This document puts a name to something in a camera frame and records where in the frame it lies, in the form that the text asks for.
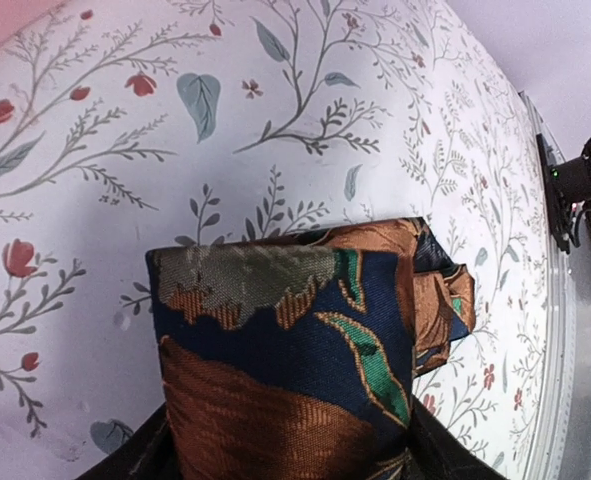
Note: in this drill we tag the front aluminium rail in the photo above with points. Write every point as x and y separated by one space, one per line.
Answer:
561 446

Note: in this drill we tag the pink divided organizer box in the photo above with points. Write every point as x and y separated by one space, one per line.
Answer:
17 14

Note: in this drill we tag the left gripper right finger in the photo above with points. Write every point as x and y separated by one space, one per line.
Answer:
437 454

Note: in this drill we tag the brown green patterned tie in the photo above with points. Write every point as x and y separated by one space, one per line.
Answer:
295 357

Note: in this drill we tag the floral patterned table mat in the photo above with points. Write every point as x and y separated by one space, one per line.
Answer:
129 125

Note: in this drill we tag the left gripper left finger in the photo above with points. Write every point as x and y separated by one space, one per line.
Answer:
149 454

